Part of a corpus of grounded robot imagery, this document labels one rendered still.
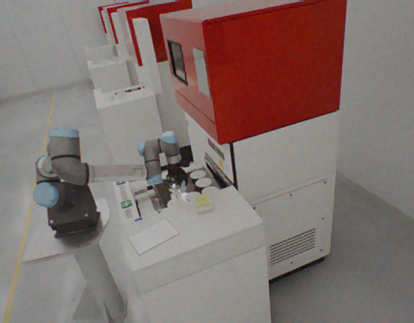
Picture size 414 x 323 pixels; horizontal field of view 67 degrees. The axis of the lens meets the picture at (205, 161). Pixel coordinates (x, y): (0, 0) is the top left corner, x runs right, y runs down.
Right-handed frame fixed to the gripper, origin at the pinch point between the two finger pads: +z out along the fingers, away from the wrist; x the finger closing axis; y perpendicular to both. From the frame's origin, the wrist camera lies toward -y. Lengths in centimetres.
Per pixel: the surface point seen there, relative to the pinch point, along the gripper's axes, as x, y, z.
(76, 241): -51, 37, 17
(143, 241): -1.2, 37.9, 2.4
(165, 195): -16.3, -4.4, 9.4
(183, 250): 19.0, 36.9, 2.8
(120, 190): -41.1, 4.2, 3.7
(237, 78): 30, -21, -55
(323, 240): 68, -59, 75
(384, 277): 110, -60, 99
